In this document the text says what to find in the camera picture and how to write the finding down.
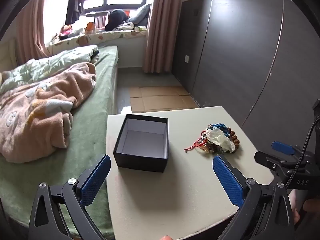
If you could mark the pink fleece blanket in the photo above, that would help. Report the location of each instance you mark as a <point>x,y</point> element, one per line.
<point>37,120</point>

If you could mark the small lap desk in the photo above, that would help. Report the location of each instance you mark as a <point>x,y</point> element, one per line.
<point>97,17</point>

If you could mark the white wall socket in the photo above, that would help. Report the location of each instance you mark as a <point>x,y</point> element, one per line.
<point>187,58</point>

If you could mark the bed with green sheet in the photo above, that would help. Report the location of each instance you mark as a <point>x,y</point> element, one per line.
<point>97,105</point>

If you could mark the dark grey wardrobe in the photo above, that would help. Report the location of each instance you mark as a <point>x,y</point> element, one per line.
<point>237,55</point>

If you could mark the hanging dark clothes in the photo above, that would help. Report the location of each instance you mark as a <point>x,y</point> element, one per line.
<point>73,7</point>

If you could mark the pink curtain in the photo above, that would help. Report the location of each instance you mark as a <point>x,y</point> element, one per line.
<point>162,30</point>
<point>32,30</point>

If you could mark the black jewelry box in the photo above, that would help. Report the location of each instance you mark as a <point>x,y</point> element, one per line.
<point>140,162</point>

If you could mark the light green quilt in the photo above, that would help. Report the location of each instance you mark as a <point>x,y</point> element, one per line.
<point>50,62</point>

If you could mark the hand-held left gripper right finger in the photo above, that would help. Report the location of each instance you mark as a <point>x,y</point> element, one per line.
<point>228,180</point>

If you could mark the beige headboard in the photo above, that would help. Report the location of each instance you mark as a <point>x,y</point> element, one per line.
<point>7,55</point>

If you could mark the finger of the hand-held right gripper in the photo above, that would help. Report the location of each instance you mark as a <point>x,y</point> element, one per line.
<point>282,147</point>
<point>270,161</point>

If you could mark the pink stuffed toy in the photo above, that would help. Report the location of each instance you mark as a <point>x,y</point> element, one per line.
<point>66,31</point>

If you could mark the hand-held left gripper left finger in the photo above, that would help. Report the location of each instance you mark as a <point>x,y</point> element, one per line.
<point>96,180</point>

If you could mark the person's right hand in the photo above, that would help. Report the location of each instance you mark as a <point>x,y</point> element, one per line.
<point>298,205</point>

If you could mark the black bag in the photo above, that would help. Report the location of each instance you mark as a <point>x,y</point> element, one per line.
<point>116,20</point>

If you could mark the person's left hand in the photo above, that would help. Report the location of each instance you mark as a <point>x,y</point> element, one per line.
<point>166,238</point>

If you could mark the grey pillow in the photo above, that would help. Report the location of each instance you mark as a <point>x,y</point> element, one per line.
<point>141,13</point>

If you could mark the flat cardboard sheet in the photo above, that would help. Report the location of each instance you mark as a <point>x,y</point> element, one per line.
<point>160,100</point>

